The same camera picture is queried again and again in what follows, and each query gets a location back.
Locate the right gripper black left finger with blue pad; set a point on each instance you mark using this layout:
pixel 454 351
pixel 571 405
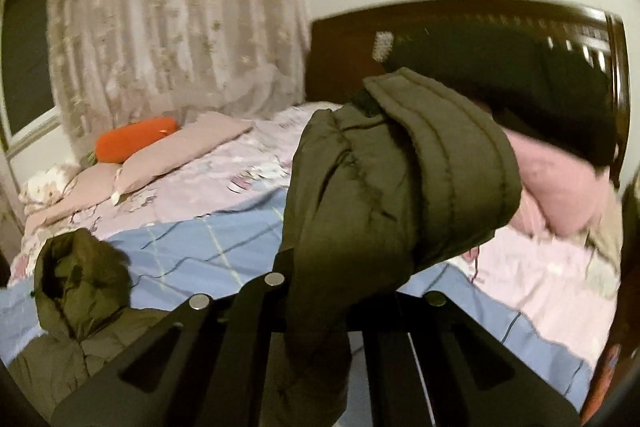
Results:
pixel 204 364

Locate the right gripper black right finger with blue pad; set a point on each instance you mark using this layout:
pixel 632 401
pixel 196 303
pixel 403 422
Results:
pixel 430 364

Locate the dark olive hooded jacket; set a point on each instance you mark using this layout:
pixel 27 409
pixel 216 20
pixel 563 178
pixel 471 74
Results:
pixel 407 174

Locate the blue plaid bed cover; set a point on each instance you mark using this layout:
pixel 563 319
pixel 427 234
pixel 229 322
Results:
pixel 528 295

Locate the pink cartoon print bedsheet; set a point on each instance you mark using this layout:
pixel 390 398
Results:
pixel 239 174

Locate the beige cloth under quilt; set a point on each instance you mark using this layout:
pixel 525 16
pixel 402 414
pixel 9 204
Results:
pixel 605 237

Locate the pink folded quilt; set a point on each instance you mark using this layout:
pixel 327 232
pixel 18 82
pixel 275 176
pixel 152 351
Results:
pixel 561 193

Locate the pink pillow left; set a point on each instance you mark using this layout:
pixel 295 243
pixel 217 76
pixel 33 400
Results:
pixel 92 186

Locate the pink pillow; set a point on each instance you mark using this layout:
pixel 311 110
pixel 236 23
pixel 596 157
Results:
pixel 194 140
pixel 92 186

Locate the pink pillow right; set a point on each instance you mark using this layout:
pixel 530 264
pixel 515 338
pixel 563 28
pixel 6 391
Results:
pixel 194 140

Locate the orange carrot plush pillow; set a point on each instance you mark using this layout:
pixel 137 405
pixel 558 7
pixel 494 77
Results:
pixel 118 145

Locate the floral white pillow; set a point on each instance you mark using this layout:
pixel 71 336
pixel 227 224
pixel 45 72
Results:
pixel 45 188

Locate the black folded garment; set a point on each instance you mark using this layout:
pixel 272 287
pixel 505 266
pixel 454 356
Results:
pixel 546 92

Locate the dark wooden headboard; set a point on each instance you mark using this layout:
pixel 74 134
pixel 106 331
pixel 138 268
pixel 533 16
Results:
pixel 340 55

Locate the dark window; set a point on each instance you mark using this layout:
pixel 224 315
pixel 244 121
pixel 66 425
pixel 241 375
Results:
pixel 25 62

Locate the pink lace curtain right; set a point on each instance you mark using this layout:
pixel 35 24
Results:
pixel 113 62

